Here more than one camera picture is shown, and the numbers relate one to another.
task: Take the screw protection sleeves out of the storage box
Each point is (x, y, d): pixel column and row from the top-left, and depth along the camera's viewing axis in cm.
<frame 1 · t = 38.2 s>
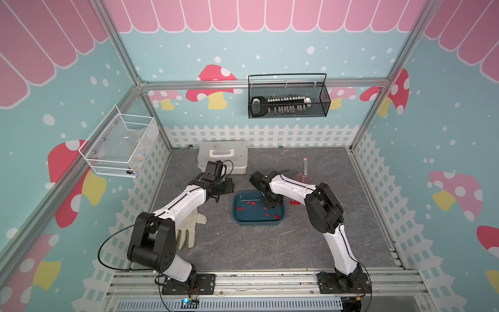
left hand: (231, 188, 90), fingers open
right hand: (276, 201, 97), fingers closed
white plastic storage case: (233, 154, 103), point 13 cm above the table
teal plastic storage box: (251, 208, 97), on the table
red sleeve one: (249, 202, 99), on the table
red sleeve three: (239, 208, 96), on the table
red sleeve eight: (267, 214, 94), on the table
red sleeve nine: (277, 216, 94), on the table

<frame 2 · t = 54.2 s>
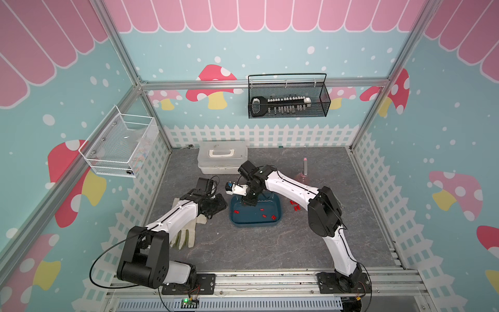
left hand: (225, 208, 89), fingers open
right hand: (245, 200, 90), fingers closed
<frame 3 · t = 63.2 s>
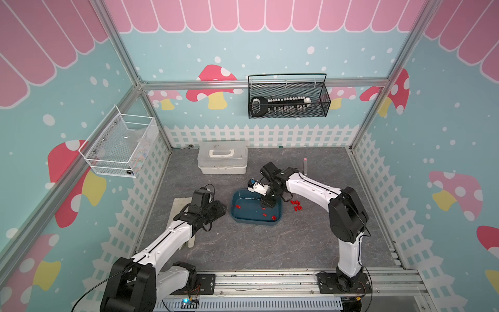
left hand: (225, 211, 87), fingers open
right hand: (265, 202, 90), fingers open
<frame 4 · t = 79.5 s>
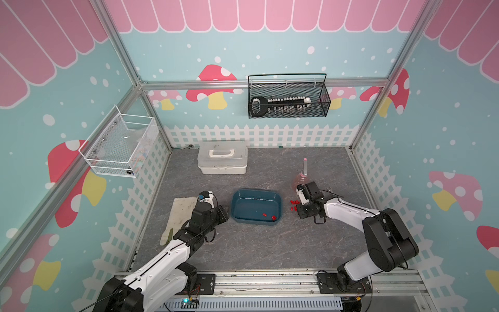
left hand: (229, 210, 85), fingers open
right hand: (302, 209, 94), fingers closed
